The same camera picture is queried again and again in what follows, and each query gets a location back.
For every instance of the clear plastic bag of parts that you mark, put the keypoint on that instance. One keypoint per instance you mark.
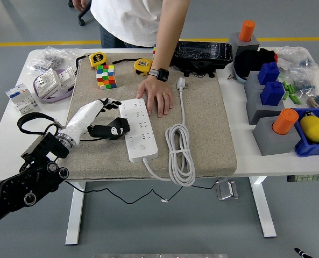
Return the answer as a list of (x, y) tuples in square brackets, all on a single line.
[(296, 55)]

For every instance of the black smartwatch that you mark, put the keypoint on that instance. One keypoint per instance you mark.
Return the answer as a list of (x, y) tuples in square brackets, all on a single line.
[(162, 74)]

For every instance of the small red object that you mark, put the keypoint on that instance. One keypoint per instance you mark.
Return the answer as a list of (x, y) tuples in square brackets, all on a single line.
[(275, 57)]

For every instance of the person's left forearm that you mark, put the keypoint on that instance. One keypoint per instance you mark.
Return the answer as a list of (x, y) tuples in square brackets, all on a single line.
[(167, 40)]

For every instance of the white power strip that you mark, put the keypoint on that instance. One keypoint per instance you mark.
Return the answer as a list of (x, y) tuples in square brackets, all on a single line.
[(141, 126)]

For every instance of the table height control panel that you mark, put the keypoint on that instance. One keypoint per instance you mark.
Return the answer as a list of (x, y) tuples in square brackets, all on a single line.
[(307, 178)]

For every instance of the grey-brown mat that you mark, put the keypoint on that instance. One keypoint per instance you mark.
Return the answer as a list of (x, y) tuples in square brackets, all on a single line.
[(207, 121)]

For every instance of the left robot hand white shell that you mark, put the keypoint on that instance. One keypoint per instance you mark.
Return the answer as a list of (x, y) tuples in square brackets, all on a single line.
[(82, 115)]

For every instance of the yellow tape measure black label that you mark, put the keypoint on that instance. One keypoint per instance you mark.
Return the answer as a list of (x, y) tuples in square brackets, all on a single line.
[(98, 59)]

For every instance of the clear bag of blue parts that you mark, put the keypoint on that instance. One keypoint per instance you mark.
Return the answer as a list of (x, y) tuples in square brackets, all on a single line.
[(304, 83)]

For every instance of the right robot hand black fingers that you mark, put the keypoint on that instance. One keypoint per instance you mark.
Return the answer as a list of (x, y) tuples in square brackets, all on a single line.
[(300, 254)]

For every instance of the orange cylinder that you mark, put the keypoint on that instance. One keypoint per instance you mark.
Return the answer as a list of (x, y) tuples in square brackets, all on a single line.
[(246, 29), (285, 121)]

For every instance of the black penguin toy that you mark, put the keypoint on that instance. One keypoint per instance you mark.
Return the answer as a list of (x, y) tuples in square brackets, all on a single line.
[(307, 114)]

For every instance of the white circuit breaker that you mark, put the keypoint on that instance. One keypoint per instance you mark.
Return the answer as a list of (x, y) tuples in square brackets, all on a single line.
[(20, 96)]

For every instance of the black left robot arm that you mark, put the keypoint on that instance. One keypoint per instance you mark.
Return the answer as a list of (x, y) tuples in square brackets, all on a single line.
[(27, 185)]

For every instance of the silver metal bracket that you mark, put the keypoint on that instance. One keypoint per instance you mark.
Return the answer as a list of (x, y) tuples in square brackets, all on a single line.
[(226, 190)]

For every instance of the black cloth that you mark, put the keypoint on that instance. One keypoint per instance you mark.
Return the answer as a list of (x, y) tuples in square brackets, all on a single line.
[(250, 61)]

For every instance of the black box wrapped in film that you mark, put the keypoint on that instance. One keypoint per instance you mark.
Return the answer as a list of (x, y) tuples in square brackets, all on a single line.
[(202, 52)]

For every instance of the grey peg block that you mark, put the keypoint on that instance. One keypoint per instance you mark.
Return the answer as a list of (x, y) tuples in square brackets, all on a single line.
[(269, 142), (249, 49), (252, 80), (256, 110)]

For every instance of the blue square peg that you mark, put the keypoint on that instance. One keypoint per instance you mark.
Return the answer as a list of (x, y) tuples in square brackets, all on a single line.
[(272, 94), (268, 74)]

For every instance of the person's left hand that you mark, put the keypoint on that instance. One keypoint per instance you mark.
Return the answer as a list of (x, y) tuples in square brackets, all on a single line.
[(159, 94)]

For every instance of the white table leg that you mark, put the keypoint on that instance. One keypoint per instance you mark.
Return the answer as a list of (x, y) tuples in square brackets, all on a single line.
[(264, 212), (77, 215)]

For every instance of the person's torso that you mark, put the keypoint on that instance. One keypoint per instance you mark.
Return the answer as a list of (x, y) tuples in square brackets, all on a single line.
[(127, 18)]

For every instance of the black power adapter plug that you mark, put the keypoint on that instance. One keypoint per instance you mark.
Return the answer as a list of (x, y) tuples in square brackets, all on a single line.
[(122, 122)]

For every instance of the yellow lemon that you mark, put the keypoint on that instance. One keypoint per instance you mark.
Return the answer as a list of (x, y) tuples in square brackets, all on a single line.
[(312, 129)]

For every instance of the green wall anchor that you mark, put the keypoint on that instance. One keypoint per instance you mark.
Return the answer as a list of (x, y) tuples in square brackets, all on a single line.
[(286, 95), (292, 88), (289, 88), (296, 100), (284, 85)]

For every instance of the black office chair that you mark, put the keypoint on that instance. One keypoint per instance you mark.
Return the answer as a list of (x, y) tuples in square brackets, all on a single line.
[(81, 21)]

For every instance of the person's right hand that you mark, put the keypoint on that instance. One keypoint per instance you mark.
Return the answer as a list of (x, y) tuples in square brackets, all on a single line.
[(79, 4)]

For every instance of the blue plastic bin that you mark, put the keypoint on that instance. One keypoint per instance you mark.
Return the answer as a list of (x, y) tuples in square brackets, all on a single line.
[(310, 150)]

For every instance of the clear bag of grey screws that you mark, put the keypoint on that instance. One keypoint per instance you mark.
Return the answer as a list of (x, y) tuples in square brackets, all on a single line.
[(51, 57)]

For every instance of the yellow tape measure silver clip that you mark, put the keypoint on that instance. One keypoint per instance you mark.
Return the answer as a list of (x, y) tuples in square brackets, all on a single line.
[(142, 67)]

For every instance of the purple tray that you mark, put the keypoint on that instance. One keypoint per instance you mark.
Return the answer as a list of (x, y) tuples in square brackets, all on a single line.
[(54, 100)]

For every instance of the light blue dish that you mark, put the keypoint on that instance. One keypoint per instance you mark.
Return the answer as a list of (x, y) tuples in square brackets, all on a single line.
[(240, 77)]

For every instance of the white wall socket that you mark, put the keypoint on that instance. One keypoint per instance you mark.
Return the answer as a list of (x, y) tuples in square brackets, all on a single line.
[(45, 82), (66, 76)]

